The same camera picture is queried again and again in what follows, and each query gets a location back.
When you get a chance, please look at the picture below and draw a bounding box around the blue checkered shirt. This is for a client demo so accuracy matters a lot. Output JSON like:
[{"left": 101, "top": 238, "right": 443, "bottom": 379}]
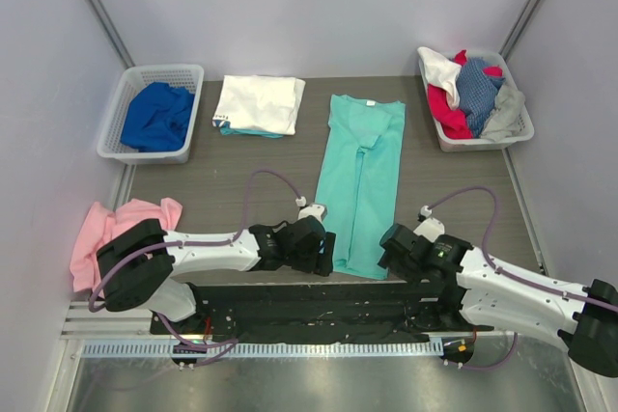
[{"left": 456, "top": 57, "right": 505, "bottom": 138}]

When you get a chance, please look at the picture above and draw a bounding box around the corner metal post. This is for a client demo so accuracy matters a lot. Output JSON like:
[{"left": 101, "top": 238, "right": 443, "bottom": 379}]
[
  {"left": 85, "top": 0, "right": 135, "bottom": 69},
  {"left": 498, "top": 0, "right": 576, "bottom": 59}
]

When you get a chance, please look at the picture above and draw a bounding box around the right white plastic basket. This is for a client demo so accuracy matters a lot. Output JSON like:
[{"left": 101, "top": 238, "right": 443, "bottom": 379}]
[{"left": 419, "top": 49, "right": 534, "bottom": 152}]

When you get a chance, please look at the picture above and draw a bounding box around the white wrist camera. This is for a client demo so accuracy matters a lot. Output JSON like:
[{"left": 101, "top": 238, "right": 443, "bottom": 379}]
[
  {"left": 414, "top": 206, "right": 445, "bottom": 242},
  {"left": 295, "top": 196, "right": 327, "bottom": 223}
]

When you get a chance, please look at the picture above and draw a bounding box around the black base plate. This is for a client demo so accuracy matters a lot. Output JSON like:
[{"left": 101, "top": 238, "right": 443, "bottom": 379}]
[{"left": 172, "top": 282, "right": 474, "bottom": 344}]

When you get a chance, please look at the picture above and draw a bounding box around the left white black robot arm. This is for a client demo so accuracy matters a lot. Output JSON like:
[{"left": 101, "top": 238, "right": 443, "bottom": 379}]
[{"left": 89, "top": 216, "right": 336, "bottom": 334}]

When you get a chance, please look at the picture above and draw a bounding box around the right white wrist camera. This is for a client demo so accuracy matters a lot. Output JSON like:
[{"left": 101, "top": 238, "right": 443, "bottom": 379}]
[{"left": 414, "top": 206, "right": 445, "bottom": 242}]

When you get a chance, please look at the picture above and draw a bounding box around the right corner metal post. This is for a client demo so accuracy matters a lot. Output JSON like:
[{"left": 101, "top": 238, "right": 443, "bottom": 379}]
[{"left": 498, "top": 0, "right": 576, "bottom": 59}]

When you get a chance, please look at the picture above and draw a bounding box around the folded white t shirt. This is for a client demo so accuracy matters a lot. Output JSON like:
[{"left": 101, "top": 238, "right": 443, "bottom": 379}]
[{"left": 211, "top": 75, "right": 306, "bottom": 137}]

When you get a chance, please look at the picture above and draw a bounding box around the white crumpled shirt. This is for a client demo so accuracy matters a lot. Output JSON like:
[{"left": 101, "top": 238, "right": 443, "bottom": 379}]
[{"left": 417, "top": 46, "right": 462, "bottom": 110}]

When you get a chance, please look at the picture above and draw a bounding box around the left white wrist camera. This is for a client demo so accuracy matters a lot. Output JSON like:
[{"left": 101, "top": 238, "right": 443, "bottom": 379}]
[{"left": 295, "top": 196, "right": 327, "bottom": 223}]

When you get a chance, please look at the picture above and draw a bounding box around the white plastic basket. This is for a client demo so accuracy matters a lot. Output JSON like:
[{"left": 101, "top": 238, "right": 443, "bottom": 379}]
[
  {"left": 97, "top": 64, "right": 205, "bottom": 165},
  {"left": 419, "top": 49, "right": 534, "bottom": 152}
]

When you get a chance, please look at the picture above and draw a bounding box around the left corner metal post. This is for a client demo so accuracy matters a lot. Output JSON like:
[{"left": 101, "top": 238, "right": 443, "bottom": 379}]
[{"left": 85, "top": 0, "right": 135, "bottom": 69}]

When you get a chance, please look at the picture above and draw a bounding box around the pink t shirt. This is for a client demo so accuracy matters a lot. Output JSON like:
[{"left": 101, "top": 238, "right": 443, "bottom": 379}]
[{"left": 70, "top": 198, "right": 183, "bottom": 292}]

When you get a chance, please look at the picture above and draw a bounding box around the red shirt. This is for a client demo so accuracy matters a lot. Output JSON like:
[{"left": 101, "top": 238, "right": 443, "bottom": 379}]
[{"left": 427, "top": 50, "right": 473, "bottom": 140}]

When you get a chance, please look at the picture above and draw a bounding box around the aluminium frame rail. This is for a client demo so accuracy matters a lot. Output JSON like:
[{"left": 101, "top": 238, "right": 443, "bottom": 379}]
[{"left": 59, "top": 299, "right": 518, "bottom": 342}]

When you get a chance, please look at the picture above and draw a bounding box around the slotted cable duct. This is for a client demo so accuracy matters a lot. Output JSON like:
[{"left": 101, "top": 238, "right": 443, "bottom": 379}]
[{"left": 81, "top": 339, "right": 443, "bottom": 359}]

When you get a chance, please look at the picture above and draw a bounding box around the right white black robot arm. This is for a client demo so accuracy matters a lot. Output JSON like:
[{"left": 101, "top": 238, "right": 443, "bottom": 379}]
[{"left": 379, "top": 221, "right": 617, "bottom": 378}]

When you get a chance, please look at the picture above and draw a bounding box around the left white plastic basket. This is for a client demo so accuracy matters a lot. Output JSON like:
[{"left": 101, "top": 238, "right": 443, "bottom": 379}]
[{"left": 97, "top": 64, "right": 205, "bottom": 165}]

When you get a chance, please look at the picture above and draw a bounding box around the teal t shirt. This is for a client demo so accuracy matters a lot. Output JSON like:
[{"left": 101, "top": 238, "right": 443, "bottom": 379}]
[{"left": 316, "top": 95, "right": 406, "bottom": 280}]

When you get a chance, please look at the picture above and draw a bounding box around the grey shirt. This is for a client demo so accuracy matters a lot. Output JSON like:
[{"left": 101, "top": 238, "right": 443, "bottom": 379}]
[{"left": 480, "top": 84, "right": 525, "bottom": 143}]

